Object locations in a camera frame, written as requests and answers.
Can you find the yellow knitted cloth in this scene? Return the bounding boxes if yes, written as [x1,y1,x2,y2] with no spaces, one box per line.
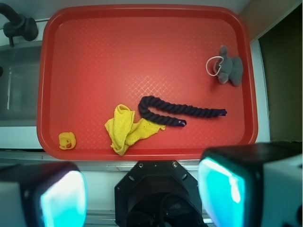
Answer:
[105,105,166,156]

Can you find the metal sink basin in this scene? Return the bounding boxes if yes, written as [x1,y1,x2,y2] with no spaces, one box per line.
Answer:
[0,41,42,127]

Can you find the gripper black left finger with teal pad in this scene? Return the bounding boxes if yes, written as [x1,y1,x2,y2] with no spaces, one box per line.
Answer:
[0,162,88,227]

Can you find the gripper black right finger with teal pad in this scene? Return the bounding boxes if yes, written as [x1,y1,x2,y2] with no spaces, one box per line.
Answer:
[198,142,303,227]

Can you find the dark purple twisted rope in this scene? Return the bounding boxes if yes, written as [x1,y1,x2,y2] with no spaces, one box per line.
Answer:
[138,96,228,128]

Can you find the yellow rubber duck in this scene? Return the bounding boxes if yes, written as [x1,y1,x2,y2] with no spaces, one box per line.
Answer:
[58,132,76,150]

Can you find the black faucet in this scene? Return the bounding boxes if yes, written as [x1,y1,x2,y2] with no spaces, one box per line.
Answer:
[0,3,38,47]

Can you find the gray plush elephant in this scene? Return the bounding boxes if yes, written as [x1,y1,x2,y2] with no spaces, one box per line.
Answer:
[205,45,243,87]

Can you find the red plastic tray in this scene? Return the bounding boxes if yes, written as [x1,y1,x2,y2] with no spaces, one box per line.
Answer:
[37,5,258,161]

